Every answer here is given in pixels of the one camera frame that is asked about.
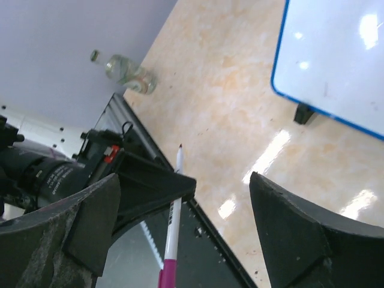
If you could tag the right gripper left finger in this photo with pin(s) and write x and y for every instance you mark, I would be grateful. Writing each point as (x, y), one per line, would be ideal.
(64, 244)

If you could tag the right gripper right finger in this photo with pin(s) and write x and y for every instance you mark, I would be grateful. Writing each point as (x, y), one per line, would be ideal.
(306, 245)

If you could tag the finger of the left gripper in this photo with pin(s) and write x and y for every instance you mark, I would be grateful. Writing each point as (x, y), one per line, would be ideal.
(147, 187)
(124, 224)

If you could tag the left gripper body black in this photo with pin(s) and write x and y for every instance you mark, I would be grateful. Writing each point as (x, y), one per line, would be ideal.
(57, 179)

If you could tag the white marker pink cap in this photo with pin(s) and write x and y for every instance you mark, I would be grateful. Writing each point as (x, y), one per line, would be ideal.
(167, 275)

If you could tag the blue framed whiteboard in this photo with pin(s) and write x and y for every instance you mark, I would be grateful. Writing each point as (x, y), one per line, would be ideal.
(329, 56)

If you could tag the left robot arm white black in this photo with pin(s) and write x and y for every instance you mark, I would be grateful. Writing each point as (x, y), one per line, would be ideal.
(31, 180)

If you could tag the clear glass bottle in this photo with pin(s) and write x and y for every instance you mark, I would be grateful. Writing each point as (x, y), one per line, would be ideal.
(125, 72)

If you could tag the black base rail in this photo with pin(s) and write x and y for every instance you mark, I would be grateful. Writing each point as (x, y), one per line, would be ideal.
(134, 260)

